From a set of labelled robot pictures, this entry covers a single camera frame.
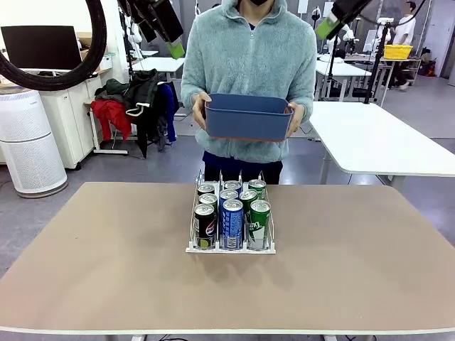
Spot black arm hose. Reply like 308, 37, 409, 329
0, 0, 108, 92
359, 0, 427, 28

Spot black jacket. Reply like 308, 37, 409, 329
95, 69, 168, 159

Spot person's right hand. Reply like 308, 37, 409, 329
191, 92, 213, 131

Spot red jacket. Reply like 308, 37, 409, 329
90, 99, 133, 141

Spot white background table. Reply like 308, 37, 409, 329
130, 56, 186, 85
315, 59, 373, 102

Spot person in teal fleece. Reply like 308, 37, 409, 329
180, 0, 318, 165

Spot black left arm hose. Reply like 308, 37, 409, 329
0, 0, 108, 92

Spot person's black pants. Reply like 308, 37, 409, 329
203, 156, 284, 185

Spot stacked cardboard boxes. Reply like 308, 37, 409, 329
75, 31, 94, 61

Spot wooden shelf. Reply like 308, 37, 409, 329
380, 56, 423, 87

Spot blue plastic bin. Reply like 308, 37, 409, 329
204, 92, 294, 142

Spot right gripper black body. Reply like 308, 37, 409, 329
330, 0, 373, 28

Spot clear acrylic can dispenser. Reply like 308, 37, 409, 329
184, 169, 277, 256

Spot white air purifier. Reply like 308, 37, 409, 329
0, 89, 68, 199

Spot yellow plastic basket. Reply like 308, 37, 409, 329
383, 44, 414, 60

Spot white side table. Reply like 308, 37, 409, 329
301, 100, 455, 195

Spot person's left hand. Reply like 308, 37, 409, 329
286, 102, 306, 139

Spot black tripod stand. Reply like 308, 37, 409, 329
351, 21, 392, 106

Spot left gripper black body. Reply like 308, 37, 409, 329
119, 0, 185, 43

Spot black right arm hose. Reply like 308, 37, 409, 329
359, 0, 427, 28

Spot blue garment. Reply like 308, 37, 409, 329
156, 83, 181, 143

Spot black computer monitor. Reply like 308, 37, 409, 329
0, 25, 83, 71

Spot white clothes rack frame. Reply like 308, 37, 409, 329
85, 102, 129, 156

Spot white cabinet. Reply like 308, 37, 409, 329
38, 76, 104, 170

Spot background person white shirt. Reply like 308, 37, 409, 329
388, 1, 417, 90

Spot green beverage can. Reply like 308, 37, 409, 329
249, 199, 272, 249
247, 178, 267, 200
238, 189, 259, 205

